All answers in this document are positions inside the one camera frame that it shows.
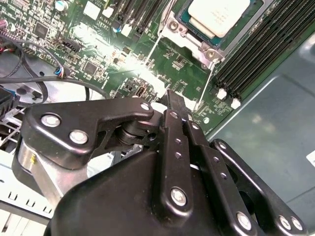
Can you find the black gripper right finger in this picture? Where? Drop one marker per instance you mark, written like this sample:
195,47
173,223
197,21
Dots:
231,196

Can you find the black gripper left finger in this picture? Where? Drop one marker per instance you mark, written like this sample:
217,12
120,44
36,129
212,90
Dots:
98,110

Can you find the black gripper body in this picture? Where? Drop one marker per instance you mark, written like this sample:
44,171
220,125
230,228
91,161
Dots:
110,209

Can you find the metal locking lever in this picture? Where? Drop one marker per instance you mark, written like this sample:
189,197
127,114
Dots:
154,49

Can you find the silver-topped CPU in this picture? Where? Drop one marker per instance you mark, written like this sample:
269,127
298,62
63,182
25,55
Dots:
216,17

